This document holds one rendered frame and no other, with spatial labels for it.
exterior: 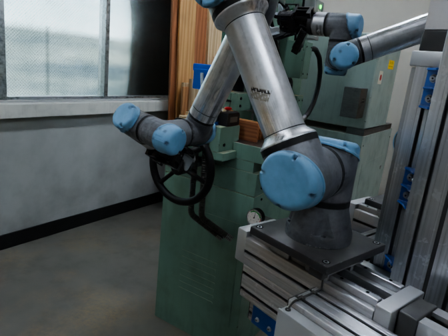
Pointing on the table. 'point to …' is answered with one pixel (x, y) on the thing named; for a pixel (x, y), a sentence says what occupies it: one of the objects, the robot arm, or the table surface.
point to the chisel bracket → (239, 101)
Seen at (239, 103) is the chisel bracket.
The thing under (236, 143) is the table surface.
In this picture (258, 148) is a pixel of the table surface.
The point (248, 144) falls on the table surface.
